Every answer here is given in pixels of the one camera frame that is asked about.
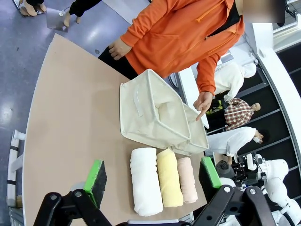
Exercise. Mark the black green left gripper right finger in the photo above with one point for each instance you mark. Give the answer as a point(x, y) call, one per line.
point(209, 179)

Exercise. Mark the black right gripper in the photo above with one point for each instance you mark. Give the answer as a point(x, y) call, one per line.
point(247, 179)

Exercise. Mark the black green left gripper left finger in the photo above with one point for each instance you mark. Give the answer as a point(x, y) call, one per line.
point(97, 183)

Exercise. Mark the dark grey towel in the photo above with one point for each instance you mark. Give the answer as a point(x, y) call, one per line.
point(224, 168)

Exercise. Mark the yellow towel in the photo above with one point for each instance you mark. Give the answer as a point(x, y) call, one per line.
point(168, 179)

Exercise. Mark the white towel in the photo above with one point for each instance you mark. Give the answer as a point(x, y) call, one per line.
point(144, 181)

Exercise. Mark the person's left forearm orange sleeve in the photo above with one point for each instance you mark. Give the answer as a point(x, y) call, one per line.
point(207, 75)

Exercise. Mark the person's right forearm orange sleeve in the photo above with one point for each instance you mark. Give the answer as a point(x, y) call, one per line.
point(136, 33)

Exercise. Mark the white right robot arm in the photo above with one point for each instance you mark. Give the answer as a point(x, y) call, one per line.
point(277, 169)

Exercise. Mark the person's left hand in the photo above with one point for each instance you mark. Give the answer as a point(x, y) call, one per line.
point(204, 101)

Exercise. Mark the person's right hand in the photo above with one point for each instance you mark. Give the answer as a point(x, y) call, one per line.
point(118, 48)

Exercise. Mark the pink rolled towel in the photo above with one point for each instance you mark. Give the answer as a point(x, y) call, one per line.
point(188, 181)

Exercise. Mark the person in white with mask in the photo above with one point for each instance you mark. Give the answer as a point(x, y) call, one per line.
point(232, 140)

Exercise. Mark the cream fabric basket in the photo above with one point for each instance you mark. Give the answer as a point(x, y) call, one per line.
point(141, 122)
point(196, 139)

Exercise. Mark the mannequin in plaid shirt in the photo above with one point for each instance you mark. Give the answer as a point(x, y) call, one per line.
point(237, 114)

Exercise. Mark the yellow black bag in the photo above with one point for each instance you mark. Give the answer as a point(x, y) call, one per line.
point(215, 108)

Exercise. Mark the white table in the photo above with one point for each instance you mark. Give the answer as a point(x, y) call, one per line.
point(190, 91)

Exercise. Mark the person in white hoodie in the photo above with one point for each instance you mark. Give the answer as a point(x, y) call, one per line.
point(231, 77)

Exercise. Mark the person in orange hoodie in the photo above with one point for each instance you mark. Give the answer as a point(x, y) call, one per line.
point(176, 35)

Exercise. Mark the mannequin in black coat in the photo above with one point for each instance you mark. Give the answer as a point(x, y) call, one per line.
point(80, 8)

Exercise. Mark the mannequin in dark padded coat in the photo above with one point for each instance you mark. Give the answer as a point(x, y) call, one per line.
point(31, 8)

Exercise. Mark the white pipe frame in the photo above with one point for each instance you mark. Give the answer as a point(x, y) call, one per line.
point(13, 164)

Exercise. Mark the metal mannequin base plate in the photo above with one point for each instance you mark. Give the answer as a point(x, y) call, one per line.
point(55, 20)

